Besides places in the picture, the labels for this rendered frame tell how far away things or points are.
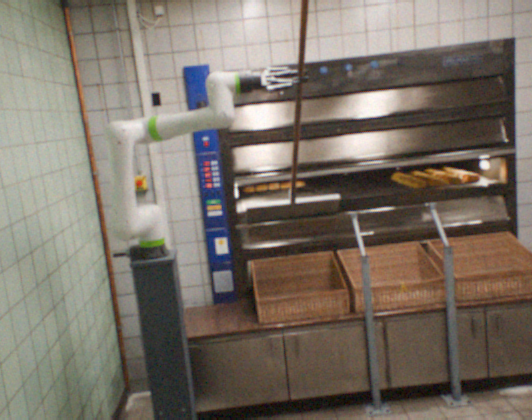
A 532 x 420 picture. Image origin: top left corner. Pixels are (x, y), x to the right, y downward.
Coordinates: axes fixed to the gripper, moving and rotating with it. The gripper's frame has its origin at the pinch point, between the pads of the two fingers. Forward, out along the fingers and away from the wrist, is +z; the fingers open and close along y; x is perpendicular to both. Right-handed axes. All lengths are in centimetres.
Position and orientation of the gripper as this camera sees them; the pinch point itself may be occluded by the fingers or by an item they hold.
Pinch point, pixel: (299, 76)
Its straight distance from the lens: 247.6
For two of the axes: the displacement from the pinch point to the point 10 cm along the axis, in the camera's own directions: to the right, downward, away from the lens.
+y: 1.2, 8.5, -5.1
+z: 9.9, -1.1, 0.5
